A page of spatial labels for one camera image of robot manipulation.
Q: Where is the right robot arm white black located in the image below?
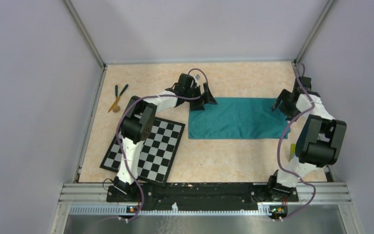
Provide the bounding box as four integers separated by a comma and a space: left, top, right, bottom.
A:
266, 76, 347, 201

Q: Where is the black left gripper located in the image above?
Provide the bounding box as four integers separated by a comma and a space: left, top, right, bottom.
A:
184, 82, 216, 111

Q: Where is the yellow green card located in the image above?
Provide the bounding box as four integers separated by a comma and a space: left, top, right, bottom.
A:
289, 144, 296, 161

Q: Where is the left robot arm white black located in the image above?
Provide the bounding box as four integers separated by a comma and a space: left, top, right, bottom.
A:
113, 73, 217, 202

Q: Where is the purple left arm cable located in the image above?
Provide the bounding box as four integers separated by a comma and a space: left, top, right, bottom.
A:
115, 68, 209, 223

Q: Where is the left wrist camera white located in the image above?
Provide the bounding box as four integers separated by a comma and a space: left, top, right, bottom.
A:
192, 74, 201, 86

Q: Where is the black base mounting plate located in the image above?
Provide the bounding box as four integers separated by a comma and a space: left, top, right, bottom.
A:
106, 182, 299, 203

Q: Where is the teal cloth napkin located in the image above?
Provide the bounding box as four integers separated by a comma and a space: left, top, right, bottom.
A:
188, 97, 288, 140

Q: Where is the aluminium front rail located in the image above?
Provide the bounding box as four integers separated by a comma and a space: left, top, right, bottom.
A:
51, 182, 363, 234

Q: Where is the green handled gold spoon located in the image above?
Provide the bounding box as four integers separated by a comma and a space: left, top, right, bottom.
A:
111, 84, 129, 113

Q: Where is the black white checkerboard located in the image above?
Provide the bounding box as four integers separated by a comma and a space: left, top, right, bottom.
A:
99, 117, 186, 187

